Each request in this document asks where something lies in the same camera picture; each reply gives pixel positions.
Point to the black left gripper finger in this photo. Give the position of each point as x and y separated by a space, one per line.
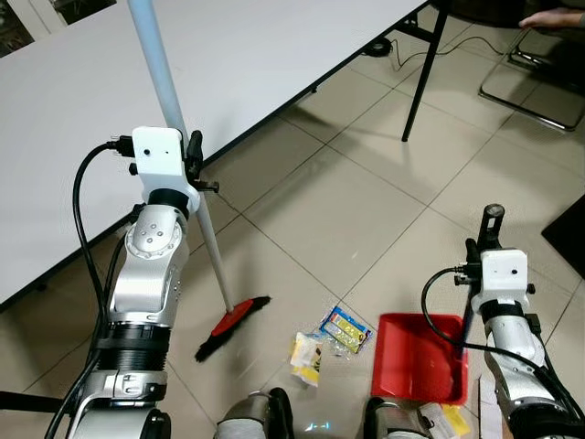
195 151

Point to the blue and yellow snack packet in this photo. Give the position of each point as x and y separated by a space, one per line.
345 329

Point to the yellow and white snack packet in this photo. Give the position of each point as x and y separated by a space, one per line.
448 421
307 358

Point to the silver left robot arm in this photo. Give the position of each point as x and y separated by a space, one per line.
151 265

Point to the black floor mat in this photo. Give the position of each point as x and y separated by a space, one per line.
569 238

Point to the black round floor device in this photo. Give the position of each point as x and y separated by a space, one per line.
378 48

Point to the white table with black legs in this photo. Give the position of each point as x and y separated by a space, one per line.
256 55

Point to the right robot leg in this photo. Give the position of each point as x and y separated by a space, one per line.
393 422

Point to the robot leg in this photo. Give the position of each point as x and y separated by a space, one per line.
251 421
393 422

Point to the left robot leg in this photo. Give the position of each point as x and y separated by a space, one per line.
251 421

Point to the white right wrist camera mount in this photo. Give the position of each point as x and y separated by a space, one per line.
505 274

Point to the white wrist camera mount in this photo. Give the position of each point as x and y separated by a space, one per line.
160 160
505 274

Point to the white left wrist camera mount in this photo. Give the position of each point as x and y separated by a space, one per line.
160 160

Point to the grey metal chair base frame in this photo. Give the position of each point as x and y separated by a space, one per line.
523 112

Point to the glass door with white frame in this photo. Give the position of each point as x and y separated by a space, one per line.
41 14

